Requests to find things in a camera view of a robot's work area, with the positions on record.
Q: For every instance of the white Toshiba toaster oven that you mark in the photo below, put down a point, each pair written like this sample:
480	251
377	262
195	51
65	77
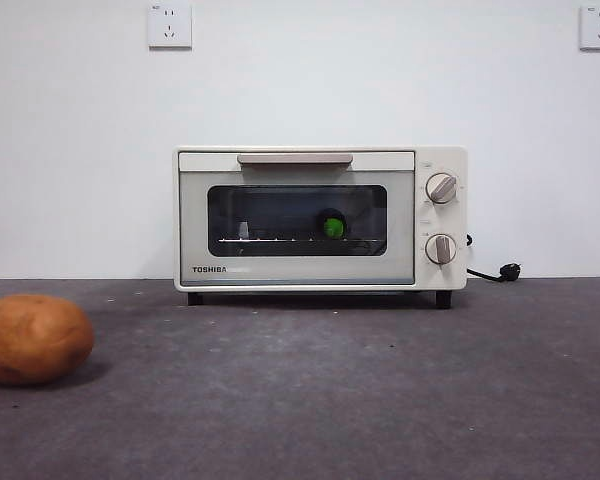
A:
300	275

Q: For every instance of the beige oven knob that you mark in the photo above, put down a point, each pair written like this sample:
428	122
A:
441	188
441	248

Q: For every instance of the brown potato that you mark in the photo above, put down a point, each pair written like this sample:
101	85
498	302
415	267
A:
30	340

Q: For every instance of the purple eggplant with green stem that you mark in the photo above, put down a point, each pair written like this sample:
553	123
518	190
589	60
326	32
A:
334	227

